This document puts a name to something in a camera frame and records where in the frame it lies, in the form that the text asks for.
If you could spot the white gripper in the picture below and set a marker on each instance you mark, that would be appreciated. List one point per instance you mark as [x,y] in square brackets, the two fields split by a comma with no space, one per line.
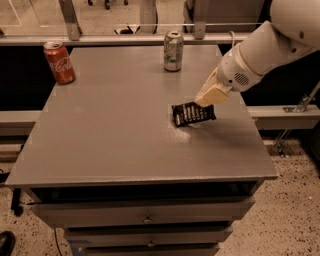
[234,72]

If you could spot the black rxbar chocolate wrapper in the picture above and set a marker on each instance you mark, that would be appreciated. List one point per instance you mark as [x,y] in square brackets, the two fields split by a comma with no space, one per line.
[190,113]

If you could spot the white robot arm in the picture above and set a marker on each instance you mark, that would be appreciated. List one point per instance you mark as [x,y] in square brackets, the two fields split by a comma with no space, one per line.
[291,33]

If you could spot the green white soda can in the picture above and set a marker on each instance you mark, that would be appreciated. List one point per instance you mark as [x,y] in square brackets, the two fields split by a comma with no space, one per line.
[173,51]

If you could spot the grey drawer cabinet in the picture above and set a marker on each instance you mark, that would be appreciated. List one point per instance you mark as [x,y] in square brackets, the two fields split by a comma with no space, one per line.
[106,163]

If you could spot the red coca-cola can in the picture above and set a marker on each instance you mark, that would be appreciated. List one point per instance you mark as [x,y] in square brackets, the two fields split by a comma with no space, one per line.
[59,62]

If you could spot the black shoe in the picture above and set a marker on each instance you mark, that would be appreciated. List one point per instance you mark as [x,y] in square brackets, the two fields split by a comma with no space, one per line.
[7,243]

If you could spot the metal railing frame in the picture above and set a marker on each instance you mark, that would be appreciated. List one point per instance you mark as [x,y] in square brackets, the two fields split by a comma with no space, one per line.
[117,22]

